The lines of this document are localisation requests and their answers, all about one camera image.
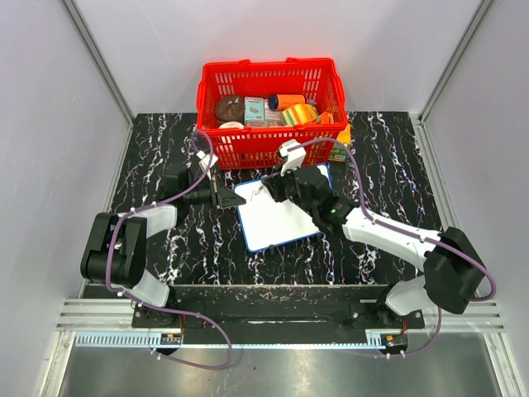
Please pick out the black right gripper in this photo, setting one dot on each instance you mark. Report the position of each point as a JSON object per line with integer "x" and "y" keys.
{"x": 275, "y": 184}

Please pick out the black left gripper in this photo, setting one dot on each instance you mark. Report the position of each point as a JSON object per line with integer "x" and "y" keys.
{"x": 226, "y": 198}

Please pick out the red capped marker pen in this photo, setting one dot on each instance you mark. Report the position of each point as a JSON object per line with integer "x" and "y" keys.
{"x": 260, "y": 188}

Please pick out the blue framed whiteboard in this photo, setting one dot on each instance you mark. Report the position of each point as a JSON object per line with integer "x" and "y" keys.
{"x": 265, "y": 223}

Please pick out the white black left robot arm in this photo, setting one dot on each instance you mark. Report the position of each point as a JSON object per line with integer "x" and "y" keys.
{"x": 117, "y": 245}

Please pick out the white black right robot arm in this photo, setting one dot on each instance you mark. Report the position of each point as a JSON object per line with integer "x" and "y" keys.
{"x": 450, "y": 268}

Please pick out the green yellow scrubber box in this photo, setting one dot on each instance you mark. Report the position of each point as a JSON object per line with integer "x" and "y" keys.
{"x": 339, "y": 152}

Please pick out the pink white small box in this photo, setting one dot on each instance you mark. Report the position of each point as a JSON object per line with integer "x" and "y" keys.
{"x": 273, "y": 118}

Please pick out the white round lid container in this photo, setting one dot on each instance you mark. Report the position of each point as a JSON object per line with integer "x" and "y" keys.
{"x": 229, "y": 125}

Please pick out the yellow green sponge pack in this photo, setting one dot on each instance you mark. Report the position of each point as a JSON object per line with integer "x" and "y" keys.
{"x": 299, "y": 114}

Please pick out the orange snack packet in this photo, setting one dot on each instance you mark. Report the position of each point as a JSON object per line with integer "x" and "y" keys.
{"x": 324, "y": 118}

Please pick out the red plastic shopping basket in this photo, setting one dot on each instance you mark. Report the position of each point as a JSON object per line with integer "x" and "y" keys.
{"x": 256, "y": 148}

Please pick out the teal snack box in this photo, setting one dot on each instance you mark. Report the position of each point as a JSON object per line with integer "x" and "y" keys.
{"x": 254, "y": 111}

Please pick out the orange bottle blue cap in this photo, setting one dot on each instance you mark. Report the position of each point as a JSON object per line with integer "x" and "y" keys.
{"x": 280, "y": 102}

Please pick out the brown round bread pack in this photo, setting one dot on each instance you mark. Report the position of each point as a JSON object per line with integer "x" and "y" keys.
{"x": 230, "y": 109}

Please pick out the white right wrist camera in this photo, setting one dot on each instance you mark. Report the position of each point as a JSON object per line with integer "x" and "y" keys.
{"x": 292, "y": 154}

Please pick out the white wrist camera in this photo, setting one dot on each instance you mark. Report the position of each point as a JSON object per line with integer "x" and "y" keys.
{"x": 206, "y": 160}
{"x": 292, "y": 154}

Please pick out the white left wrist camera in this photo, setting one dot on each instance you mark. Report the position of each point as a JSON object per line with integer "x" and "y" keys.
{"x": 206, "y": 160}

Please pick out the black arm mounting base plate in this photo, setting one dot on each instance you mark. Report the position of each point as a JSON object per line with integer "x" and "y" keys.
{"x": 322, "y": 312}

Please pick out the white slotted cable duct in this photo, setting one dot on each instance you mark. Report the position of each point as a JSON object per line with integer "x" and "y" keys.
{"x": 210, "y": 339}

